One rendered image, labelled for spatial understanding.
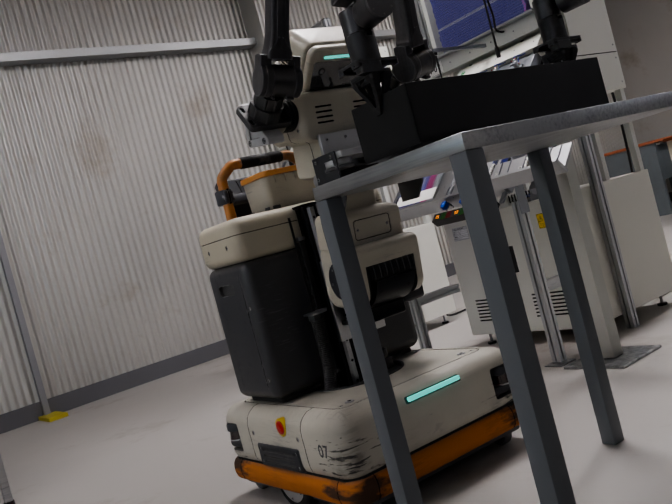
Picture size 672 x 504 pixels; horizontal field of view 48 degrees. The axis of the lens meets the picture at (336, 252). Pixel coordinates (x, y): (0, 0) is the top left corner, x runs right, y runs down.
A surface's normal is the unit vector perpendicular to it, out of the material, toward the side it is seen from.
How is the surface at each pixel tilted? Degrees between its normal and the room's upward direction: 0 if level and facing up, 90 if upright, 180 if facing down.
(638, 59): 90
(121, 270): 90
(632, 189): 90
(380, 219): 98
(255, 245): 90
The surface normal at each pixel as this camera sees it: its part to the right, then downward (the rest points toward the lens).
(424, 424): 0.55, -0.13
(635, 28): -0.77, 0.22
